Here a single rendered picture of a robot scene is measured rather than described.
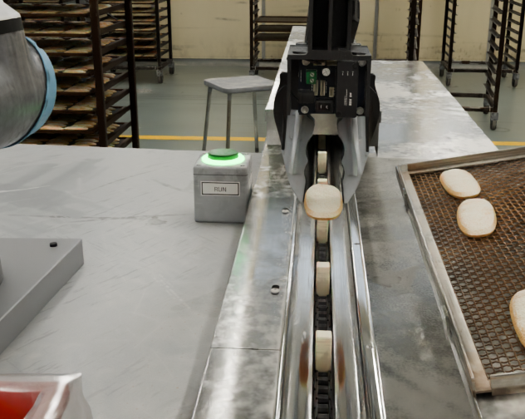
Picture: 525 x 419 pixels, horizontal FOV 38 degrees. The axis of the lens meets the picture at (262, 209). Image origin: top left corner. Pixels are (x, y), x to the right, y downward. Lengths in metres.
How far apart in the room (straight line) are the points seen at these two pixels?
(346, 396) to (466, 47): 7.40
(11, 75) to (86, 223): 0.27
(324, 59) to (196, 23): 7.21
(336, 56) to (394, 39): 7.16
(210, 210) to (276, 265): 0.25
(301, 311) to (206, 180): 0.33
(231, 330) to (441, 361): 0.19
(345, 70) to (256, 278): 0.21
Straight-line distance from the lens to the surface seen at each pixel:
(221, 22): 7.82
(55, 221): 1.04
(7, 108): 0.81
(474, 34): 7.91
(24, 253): 0.86
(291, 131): 0.73
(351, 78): 0.66
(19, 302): 0.75
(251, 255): 0.78
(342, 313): 0.70
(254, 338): 0.63
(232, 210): 0.99
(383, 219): 1.02
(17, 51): 0.84
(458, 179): 0.90
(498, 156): 0.99
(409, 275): 0.86
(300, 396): 0.58
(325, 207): 0.73
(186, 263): 0.88
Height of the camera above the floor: 1.16
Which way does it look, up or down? 19 degrees down
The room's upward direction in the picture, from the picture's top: straight up
